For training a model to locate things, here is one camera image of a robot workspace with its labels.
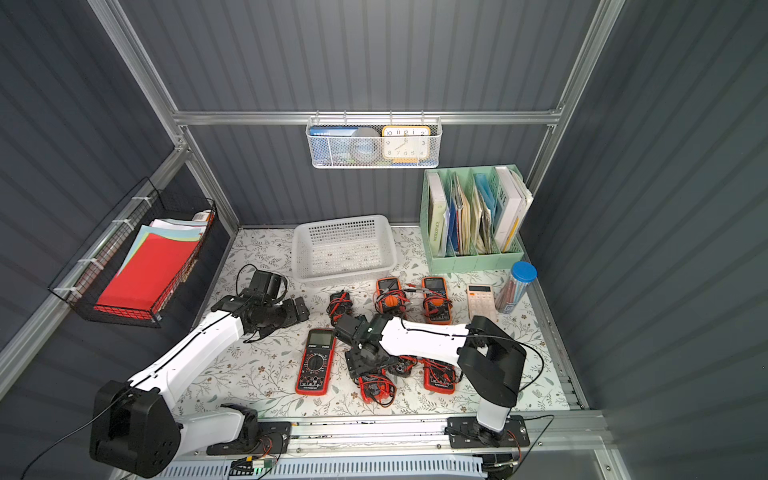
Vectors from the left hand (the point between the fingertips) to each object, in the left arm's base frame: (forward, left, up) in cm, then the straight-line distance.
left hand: (292, 315), depth 84 cm
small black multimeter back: (+7, -12, -6) cm, 15 cm away
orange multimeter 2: (+7, -43, -6) cm, 44 cm away
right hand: (-11, -22, -6) cm, 26 cm away
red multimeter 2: (-16, -41, -6) cm, 44 cm away
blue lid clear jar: (+8, -65, +9) cm, 66 cm away
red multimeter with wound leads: (-19, -25, -3) cm, 32 cm away
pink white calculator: (+9, -58, -8) cm, 59 cm away
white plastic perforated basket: (+32, -10, -9) cm, 35 cm away
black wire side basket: (+18, +36, +24) cm, 46 cm away
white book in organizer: (+33, -68, +16) cm, 77 cm away
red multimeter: (-11, -7, -7) cm, 14 cm away
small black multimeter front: (-13, -31, -6) cm, 34 cm away
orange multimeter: (+10, -28, -6) cm, 30 cm away
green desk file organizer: (+30, -54, +10) cm, 63 cm away
